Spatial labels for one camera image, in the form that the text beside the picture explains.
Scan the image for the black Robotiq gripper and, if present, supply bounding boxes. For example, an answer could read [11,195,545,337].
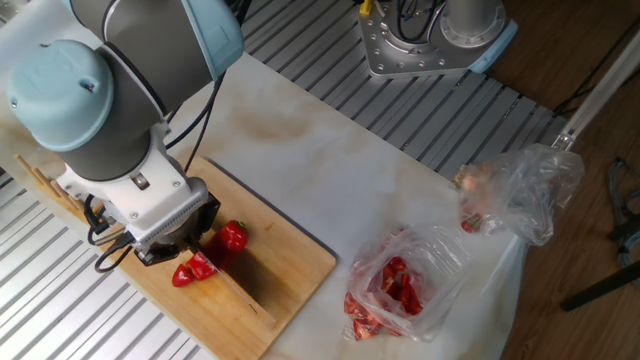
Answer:
[133,192,222,268]

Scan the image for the steel cleaver knife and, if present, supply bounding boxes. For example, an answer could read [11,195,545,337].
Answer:
[197,249,261,316]

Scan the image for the cut red pepper slice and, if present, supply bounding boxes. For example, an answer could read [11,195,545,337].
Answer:
[185,251,219,282]

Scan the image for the cut red pepper tip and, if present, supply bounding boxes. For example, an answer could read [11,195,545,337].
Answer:
[171,263,195,289]

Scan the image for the red bell pepper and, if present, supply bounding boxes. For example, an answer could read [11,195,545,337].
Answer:
[204,219,250,269]

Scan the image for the bamboo cutting board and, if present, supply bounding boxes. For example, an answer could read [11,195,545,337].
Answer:
[97,155,339,360]

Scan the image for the wooden peg rack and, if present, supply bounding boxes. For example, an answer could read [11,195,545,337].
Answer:
[13,153,89,224]

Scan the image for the marble pattern table mat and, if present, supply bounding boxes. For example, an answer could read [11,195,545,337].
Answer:
[0,0,529,360]

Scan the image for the chopped red pepper pieces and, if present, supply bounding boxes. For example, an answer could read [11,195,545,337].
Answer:
[343,254,426,342]

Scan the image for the clear plastic bag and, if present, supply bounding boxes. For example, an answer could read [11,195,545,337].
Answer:
[342,224,471,344]
[452,143,585,247]

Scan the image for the silver robot mounting plate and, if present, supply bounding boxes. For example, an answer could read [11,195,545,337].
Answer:
[358,0,481,79]

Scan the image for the pale pepper scraps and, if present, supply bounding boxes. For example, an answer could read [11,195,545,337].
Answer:
[453,162,496,235]

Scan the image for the black furniture leg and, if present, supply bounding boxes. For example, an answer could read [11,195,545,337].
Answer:
[559,262,640,314]

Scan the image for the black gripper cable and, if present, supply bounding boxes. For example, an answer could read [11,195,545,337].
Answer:
[82,69,226,274]

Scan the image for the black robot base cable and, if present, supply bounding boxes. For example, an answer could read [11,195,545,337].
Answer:
[395,0,449,44]

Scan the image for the aluminium frame bar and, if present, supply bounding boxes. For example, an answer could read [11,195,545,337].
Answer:
[552,29,640,151]

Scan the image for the thin black floor wire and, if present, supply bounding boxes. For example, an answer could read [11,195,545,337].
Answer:
[552,19,640,119]

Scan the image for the grey cable bundle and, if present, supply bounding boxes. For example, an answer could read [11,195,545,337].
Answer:
[607,158,640,271]

